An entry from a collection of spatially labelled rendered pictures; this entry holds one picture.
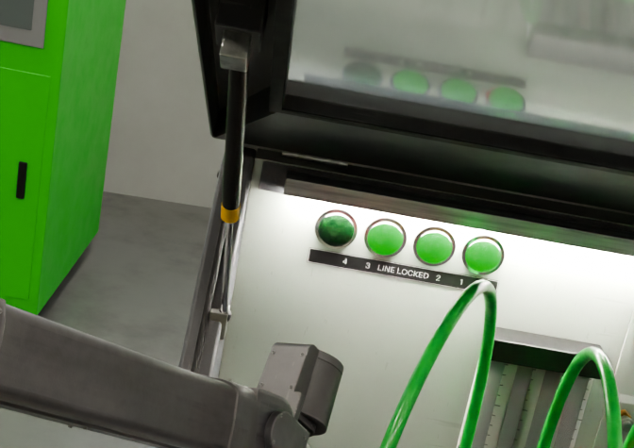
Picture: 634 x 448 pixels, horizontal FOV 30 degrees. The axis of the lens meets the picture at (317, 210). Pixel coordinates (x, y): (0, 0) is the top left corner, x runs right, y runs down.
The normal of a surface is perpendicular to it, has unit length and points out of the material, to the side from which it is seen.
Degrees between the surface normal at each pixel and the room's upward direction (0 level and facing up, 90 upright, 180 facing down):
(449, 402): 90
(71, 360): 69
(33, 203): 90
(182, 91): 90
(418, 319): 90
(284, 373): 43
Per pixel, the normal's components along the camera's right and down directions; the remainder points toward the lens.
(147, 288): 0.18, -0.92
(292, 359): -0.38, -0.61
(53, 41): -0.08, 0.33
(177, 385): 0.88, -0.05
